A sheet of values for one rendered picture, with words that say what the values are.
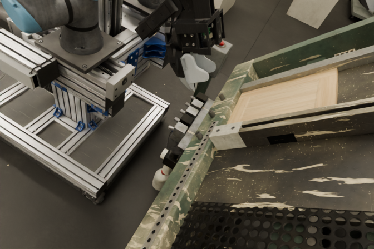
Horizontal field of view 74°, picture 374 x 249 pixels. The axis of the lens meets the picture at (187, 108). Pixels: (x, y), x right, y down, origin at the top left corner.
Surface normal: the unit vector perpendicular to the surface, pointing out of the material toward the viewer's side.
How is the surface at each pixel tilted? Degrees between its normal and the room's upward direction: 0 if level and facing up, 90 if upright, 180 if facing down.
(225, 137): 90
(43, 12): 81
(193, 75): 93
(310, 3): 90
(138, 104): 0
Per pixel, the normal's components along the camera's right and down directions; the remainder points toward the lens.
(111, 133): 0.25, -0.64
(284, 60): -0.43, 0.60
